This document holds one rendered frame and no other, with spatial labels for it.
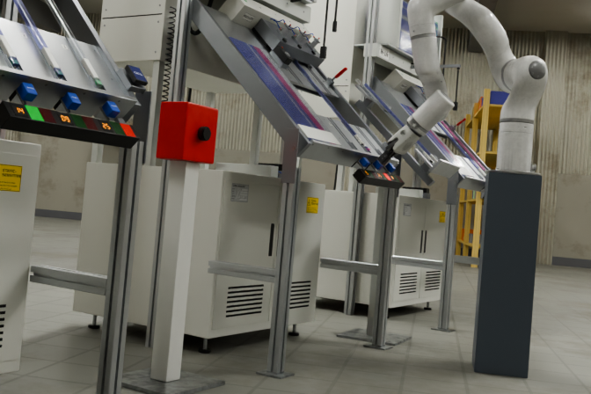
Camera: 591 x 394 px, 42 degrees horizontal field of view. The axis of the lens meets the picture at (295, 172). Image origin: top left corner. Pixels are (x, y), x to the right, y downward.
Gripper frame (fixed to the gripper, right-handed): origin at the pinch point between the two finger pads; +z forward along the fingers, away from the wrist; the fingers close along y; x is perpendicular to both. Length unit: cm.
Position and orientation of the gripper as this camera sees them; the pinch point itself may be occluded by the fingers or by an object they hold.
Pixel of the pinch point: (384, 158)
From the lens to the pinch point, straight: 278.5
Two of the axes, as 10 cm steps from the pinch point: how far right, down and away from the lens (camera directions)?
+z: -6.5, 6.8, 3.4
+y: 5.2, 0.8, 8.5
